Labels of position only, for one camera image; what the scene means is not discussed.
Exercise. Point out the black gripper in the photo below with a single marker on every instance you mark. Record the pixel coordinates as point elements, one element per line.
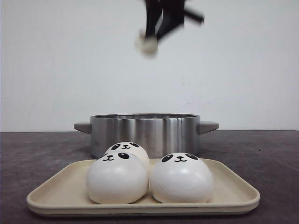
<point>174,12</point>

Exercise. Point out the stainless steel pot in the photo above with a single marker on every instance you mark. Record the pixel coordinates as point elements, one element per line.
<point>158,133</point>

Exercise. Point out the panda bun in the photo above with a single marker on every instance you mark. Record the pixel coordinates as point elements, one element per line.
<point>117,177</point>
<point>132,148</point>
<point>181,178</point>
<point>146,45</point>

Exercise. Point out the beige rectangular tray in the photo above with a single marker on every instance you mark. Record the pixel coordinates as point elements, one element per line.
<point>64,195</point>

